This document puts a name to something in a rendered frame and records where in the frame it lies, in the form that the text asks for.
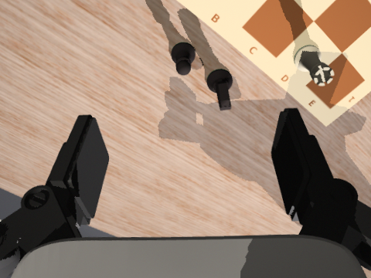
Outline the wooden chessboard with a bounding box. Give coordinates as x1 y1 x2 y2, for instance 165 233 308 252
177 0 371 127

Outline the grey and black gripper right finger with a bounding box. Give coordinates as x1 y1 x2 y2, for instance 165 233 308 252
271 108 371 271

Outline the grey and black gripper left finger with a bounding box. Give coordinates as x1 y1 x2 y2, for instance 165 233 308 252
0 115 109 278

